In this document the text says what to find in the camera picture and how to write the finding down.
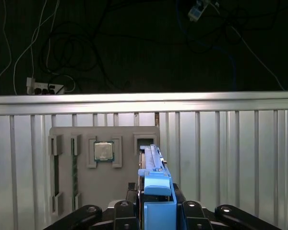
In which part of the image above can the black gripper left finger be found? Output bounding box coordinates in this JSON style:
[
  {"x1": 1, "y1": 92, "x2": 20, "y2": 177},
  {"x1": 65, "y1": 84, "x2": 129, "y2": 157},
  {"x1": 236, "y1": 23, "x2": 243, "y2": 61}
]
[{"x1": 42, "y1": 183, "x2": 137, "y2": 230}]

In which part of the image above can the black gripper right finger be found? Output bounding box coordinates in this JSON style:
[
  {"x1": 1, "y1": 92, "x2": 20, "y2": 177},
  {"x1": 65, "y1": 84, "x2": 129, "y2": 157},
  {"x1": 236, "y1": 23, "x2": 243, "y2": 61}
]
[{"x1": 173, "y1": 183, "x2": 282, "y2": 230}]

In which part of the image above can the hard disk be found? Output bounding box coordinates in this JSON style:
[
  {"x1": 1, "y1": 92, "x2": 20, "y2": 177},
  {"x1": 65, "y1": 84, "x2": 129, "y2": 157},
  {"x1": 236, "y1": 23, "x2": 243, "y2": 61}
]
[{"x1": 135, "y1": 143, "x2": 180, "y2": 230}]

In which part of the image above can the grey parts rack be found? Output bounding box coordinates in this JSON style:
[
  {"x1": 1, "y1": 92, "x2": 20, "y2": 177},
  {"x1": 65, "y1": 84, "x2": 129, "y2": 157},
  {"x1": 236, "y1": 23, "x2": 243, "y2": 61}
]
[{"x1": 48, "y1": 126, "x2": 161, "y2": 225}]

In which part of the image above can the green RAM stick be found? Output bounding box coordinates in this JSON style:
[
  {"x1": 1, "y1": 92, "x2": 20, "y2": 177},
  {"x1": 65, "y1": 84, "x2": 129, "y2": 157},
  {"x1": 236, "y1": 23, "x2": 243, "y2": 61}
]
[{"x1": 71, "y1": 138, "x2": 78, "y2": 209}]

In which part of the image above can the silver CPU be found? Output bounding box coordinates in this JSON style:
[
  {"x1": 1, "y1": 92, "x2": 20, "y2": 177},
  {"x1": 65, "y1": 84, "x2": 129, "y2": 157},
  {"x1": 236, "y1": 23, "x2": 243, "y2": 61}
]
[{"x1": 93, "y1": 140, "x2": 115, "y2": 164}]

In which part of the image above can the white power strip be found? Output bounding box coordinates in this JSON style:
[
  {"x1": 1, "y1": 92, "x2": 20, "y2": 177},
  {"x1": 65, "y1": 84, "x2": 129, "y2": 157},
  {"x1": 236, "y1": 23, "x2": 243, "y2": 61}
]
[{"x1": 25, "y1": 76, "x2": 67, "y2": 95}]

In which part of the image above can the white power adapter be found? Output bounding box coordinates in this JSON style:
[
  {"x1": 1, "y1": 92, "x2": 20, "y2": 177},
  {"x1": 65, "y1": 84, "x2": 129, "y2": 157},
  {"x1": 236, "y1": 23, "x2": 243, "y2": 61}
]
[{"x1": 187, "y1": 0, "x2": 213, "y2": 23}]

